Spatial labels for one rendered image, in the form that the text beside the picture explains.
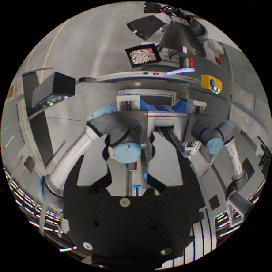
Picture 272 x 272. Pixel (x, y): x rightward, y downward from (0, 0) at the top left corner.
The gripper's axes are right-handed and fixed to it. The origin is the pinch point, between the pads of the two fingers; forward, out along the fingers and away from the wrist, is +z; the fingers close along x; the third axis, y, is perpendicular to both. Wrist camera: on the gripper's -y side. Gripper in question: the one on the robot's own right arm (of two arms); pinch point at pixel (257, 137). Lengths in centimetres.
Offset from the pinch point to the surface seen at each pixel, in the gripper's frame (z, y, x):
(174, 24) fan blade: 30, -44, -29
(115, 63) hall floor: 148, -47, -77
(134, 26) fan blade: 51, -54, -47
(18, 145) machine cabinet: 92, 69, -662
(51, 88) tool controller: 23, -14, -83
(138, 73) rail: 63, -15, -45
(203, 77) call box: 46.7, -17.2, -3.4
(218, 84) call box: 40.8, -15.9, 8.0
